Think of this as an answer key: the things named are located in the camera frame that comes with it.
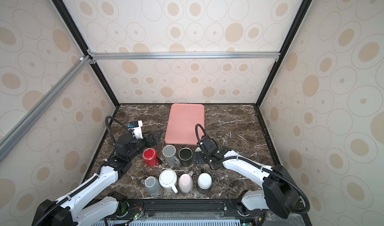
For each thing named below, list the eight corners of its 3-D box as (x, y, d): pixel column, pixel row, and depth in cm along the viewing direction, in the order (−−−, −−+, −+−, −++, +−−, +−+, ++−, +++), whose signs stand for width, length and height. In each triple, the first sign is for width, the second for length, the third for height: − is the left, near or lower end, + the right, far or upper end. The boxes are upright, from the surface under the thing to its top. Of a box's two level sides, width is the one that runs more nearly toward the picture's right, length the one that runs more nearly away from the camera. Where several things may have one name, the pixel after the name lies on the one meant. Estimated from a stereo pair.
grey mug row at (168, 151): (164, 166, 89) (160, 158, 81) (165, 153, 94) (163, 144, 86) (180, 166, 89) (178, 158, 81) (181, 153, 94) (179, 144, 86)
